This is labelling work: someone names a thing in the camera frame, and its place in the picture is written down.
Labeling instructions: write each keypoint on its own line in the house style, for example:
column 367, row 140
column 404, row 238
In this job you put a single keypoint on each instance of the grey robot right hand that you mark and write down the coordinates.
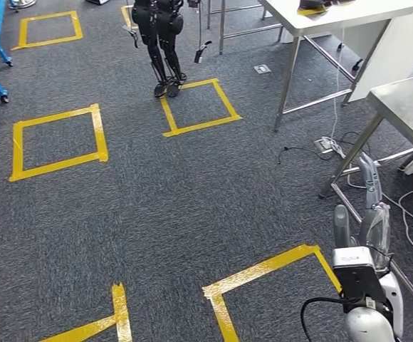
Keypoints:
column 374, row 231

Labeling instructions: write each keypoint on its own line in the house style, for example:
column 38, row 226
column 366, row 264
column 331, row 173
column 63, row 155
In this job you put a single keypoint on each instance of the steel workbench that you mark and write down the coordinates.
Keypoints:
column 405, row 104

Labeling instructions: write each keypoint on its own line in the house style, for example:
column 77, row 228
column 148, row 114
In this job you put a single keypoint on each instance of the floor socket box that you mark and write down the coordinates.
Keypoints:
column 262, row 69
column 322, row 144

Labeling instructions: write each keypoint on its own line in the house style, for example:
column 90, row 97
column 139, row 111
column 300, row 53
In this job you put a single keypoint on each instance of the yellow floor tape square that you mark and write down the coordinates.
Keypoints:
column 23, row 33
column 126, row 16
column 263, row 269
column 199, row 126

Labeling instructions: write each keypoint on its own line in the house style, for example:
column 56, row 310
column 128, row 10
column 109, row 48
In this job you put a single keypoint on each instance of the white desk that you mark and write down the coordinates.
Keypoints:
column 334, row 14

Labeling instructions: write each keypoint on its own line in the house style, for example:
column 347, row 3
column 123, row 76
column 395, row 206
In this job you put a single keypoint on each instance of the black yellow device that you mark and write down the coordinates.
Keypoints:
column 311, row 5

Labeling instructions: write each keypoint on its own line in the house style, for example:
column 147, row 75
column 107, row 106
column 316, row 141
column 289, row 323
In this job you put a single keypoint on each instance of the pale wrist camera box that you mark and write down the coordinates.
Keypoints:
column 355, row 278

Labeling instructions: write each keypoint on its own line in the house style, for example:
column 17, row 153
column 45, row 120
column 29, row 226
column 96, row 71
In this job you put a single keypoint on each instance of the metal frame table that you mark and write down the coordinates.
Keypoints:
column 222, row 23

